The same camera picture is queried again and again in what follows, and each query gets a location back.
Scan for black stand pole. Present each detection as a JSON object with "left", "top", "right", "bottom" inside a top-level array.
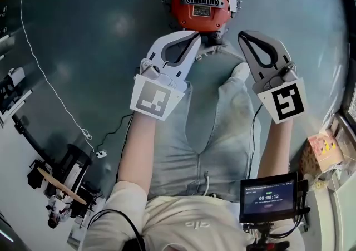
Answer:
[{"left": 11, "top": 113, "right": 56, "bottom": 166}]

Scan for wooden stick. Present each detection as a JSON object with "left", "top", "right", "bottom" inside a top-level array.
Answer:
[{"left": 37, "top": 167, "right": 88, "bottom": 206}]

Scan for person's cream shirt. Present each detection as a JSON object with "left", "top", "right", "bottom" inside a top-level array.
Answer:
[{"left": 82, "top": 180, "right": 305, "bottom": 251}]

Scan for patterned cardboard box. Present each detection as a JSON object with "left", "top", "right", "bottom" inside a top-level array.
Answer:
[{"left": 299, "top": 129, "right": 346, "bottom": 175}]

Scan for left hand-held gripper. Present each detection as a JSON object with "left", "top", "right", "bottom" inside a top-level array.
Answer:
[{"left": 130, "top": 30, "right": 202, "bottom": 121}]

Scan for person's legs in jeans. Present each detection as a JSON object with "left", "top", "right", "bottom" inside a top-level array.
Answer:
[{"left": 146, "top": 38, "right": 262, "bottom": 203}]

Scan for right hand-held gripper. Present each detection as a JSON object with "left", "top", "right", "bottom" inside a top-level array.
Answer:
[{"left": 238, "top": 30, "right": 307, "bottom": 125}]

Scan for black monitor mount rig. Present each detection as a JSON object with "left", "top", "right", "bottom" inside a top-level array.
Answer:
[{"left": 242, "top": 179, "right": 312, "bottom": 251}]

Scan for white frame equipment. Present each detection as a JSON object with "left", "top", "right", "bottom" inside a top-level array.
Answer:
[{"left": 0, "top": 66, "right": 33, "bottom": 128}]

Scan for person's left forearm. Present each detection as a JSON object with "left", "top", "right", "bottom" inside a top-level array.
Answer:
[{"left": 116, "top": 110, "right": 157, "bottom": 191}]

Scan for person's white shoe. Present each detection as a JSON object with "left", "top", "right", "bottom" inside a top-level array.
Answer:
[{"left": 229, "top": 62, "right": 251, "bottom": 82}]

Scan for white drawstring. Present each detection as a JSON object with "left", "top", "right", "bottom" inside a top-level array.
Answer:
[{"left": 202, "top": 171, "right": 217, "bottom": 198}]

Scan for black monitor screen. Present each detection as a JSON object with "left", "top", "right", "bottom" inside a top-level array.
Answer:
[{"left": 238, "top": 171, "right": 299, "bottom": 224}]

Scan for black floor cable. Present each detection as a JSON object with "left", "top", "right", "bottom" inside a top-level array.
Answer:
[{"left": 96, "top": 112, "right": 135, "bottom": 184}]

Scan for person's right forearm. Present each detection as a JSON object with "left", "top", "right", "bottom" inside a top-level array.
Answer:
[{"left": 256, "top": 117, "right": 293, "bottom": 179}]

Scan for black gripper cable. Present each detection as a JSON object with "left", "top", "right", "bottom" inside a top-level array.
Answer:
[{"left": 246, "top": 102, "right": 264, "bottom": 181}]

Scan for thin white cord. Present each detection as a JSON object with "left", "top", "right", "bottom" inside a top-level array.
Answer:
[{"left": 19, "top": 0, "right": 97, "bottom": 154}]

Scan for white cabinet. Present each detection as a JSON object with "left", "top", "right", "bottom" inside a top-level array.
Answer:
[{"left": 311, "top": 170, "right": 356, "bottom": 251}]

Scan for black shirt cable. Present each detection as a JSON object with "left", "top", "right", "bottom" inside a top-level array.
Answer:
[{"left": 86, "top": 209, "right": 147, "bottom": 251}]

